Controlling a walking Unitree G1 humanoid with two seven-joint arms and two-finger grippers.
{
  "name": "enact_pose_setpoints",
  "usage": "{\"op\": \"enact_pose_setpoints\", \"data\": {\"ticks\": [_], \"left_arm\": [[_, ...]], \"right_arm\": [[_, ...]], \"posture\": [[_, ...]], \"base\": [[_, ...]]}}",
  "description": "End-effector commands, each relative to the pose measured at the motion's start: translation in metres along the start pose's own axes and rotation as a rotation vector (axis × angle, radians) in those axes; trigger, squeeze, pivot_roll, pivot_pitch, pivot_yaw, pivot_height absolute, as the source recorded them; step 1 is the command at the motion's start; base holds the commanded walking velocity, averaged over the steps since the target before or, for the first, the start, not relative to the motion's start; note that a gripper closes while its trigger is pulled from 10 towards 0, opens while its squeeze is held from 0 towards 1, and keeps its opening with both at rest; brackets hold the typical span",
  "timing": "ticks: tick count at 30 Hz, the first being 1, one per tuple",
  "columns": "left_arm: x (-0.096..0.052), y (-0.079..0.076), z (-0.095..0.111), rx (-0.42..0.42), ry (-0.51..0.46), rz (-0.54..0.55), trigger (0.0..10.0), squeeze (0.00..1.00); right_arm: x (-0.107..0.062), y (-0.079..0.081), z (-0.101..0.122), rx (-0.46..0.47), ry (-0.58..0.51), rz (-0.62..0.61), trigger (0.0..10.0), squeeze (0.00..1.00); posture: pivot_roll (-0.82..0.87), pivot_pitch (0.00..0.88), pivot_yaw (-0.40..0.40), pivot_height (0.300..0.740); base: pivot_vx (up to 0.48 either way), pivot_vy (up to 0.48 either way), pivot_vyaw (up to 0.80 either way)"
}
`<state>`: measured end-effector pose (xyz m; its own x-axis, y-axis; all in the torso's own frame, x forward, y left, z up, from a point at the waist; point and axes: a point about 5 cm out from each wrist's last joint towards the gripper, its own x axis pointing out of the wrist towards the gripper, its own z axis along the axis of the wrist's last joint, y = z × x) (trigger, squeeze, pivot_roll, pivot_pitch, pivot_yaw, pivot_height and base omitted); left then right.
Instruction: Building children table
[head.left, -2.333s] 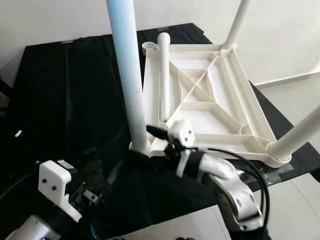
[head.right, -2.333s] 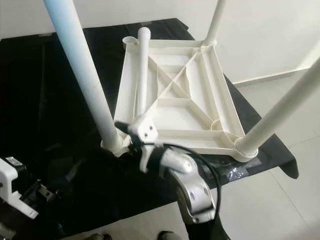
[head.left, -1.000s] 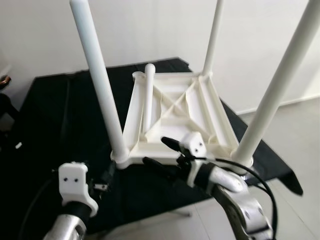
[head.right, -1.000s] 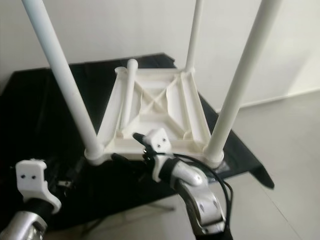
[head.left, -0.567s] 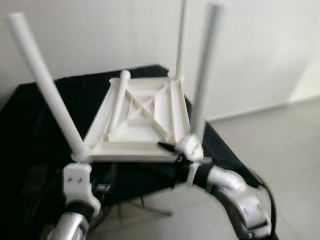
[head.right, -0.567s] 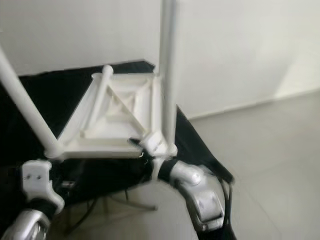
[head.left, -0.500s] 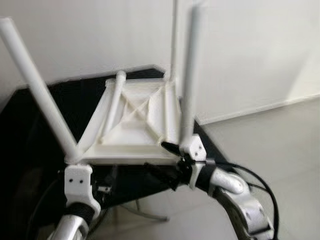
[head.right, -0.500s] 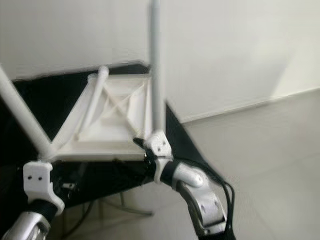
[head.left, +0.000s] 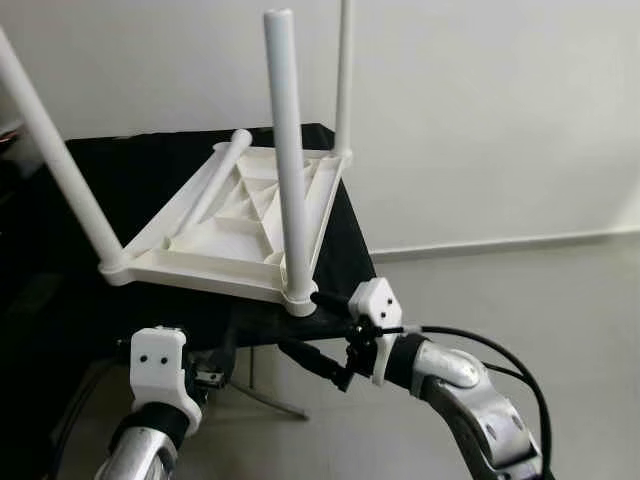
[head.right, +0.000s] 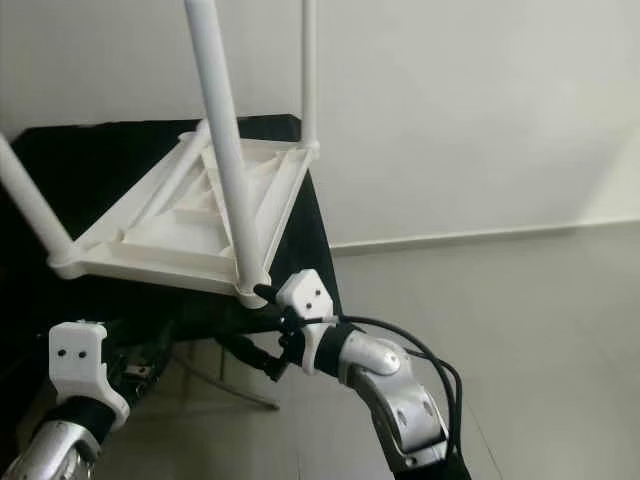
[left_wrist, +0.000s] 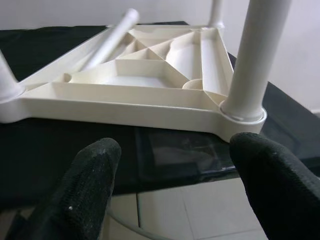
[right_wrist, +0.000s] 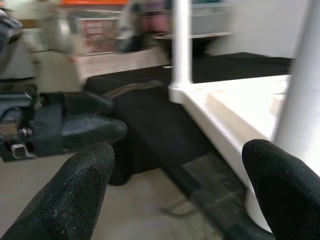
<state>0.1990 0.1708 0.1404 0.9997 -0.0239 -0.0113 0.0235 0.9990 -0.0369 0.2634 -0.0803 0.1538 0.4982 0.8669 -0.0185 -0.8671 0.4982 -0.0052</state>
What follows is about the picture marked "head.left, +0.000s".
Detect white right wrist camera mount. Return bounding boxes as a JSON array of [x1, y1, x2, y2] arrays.
[[347, 278, 403, 386]]

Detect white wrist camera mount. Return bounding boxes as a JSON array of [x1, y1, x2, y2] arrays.
[[130, 327, 203, 433], [347, 278, 403, 386]]

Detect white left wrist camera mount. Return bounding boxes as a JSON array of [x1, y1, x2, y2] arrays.
[[130, 327, 203, 433]]

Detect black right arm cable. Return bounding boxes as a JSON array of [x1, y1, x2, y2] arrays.
[[375, 322, 553, 471]]

